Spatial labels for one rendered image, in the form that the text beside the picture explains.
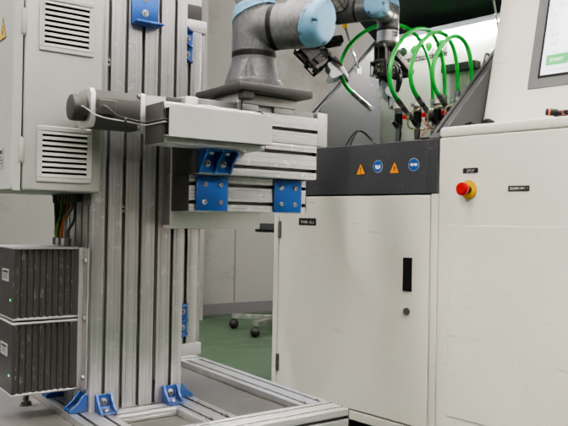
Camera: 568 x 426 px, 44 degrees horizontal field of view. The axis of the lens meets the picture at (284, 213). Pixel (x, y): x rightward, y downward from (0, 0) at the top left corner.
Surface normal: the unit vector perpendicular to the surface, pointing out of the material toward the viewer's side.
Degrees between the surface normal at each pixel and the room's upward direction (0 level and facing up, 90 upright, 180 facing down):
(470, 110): 90
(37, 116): 90
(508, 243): 90
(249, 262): 90
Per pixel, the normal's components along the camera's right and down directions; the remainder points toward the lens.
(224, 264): 0.58, 0.00
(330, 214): -0.73, -0.02
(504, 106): -0.70, -0.26
